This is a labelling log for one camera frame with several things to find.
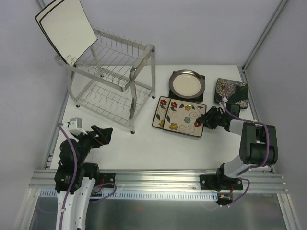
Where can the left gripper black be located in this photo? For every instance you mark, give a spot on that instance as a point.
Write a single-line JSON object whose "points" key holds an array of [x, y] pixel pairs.
{"points": [[95, 136]]}

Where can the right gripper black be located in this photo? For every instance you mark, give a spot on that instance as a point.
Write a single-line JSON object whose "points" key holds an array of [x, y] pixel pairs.
{"points": [[215, 117]]}

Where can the cream floral square plate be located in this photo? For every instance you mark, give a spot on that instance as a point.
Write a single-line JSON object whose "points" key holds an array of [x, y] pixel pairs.
{"points": [[160, 112], [181, 118]]}

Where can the white square plate black rim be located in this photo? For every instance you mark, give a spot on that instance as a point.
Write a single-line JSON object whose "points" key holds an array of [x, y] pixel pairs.
{"points": [[51, 21]]}

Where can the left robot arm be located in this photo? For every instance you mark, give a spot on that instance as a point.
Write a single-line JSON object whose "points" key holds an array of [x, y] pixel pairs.
{"points": [[75, 179]]}

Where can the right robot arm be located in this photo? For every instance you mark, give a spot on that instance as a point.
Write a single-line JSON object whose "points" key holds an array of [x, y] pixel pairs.
{"points": [[258, 147]]}

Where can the steel two-tier dish rack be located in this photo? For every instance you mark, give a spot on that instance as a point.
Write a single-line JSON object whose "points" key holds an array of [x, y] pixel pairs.
{"points": [[114, 77]]}

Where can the round cream plate brown rim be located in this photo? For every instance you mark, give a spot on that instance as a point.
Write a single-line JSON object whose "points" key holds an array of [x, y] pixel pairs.
{"points": [[186, 84]]}

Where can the black dahlia square plate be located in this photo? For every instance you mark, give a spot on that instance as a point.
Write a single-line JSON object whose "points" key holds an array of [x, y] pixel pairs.
{"points": [[235, 93]]}

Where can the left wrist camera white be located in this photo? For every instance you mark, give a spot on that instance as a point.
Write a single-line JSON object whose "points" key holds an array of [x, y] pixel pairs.
{"points": [[74, 126]]}

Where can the right aluminium frame post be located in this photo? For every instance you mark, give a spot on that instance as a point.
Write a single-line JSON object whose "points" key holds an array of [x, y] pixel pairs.
{"points": [[268, 27]]}

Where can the aluminium frame post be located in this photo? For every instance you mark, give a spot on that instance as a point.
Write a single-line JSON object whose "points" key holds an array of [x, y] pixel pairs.
{"points": [[268, 27], [41, 4]]}

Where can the slotted cable duct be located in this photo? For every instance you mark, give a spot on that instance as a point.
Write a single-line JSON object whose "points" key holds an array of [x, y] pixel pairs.
{"points": [[145, 195]]}

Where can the aluminium mounting rail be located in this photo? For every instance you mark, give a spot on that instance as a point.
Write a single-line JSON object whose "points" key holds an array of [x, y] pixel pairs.
{"points": [[261, 181]]}

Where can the left aluminium frame post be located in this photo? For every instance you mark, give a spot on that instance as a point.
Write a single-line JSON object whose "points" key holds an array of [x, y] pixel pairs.
{"points": [[41, 4]]}

